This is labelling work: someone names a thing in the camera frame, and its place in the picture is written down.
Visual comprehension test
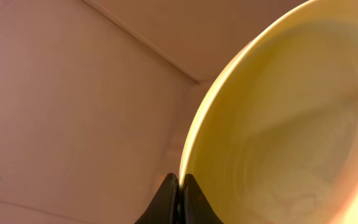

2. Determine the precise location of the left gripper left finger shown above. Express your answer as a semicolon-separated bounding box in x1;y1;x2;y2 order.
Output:
135;173;179;224

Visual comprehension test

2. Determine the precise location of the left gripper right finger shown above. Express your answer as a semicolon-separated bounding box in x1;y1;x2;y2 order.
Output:
181;174;223;224

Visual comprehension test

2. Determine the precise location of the yellow plate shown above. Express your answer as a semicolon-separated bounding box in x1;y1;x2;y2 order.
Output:
179;1;358;223

